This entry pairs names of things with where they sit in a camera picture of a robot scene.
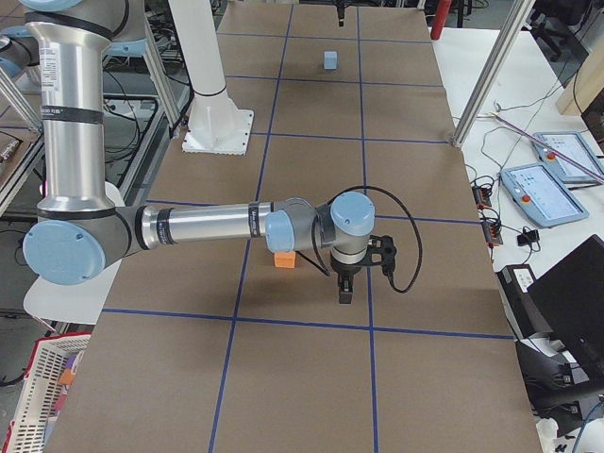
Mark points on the aluminium frame post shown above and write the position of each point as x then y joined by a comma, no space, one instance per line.
503,44

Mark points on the black laptop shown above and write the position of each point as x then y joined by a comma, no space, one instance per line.
570,297

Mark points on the light blue foam block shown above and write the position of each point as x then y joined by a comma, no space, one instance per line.
330,60

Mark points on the orange foam block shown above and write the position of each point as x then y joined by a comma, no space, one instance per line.
285,260

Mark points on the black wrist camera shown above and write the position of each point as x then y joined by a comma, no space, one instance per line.
381,252

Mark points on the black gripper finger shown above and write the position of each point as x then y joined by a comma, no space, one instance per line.
345,288

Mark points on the near teach pendant tablet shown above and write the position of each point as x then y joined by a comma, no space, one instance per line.
543,198

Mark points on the teach pendant tablet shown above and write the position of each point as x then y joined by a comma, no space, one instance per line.
543,198
574,147

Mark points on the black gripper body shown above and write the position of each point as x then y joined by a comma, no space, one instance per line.
345,269

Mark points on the white plastic basket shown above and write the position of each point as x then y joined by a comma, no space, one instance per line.
39,403

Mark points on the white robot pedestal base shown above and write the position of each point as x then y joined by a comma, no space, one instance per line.
216,125

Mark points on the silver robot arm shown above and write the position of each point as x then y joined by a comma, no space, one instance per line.
81,232

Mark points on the far teach pendant tablet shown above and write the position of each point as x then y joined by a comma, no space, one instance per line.
574,147

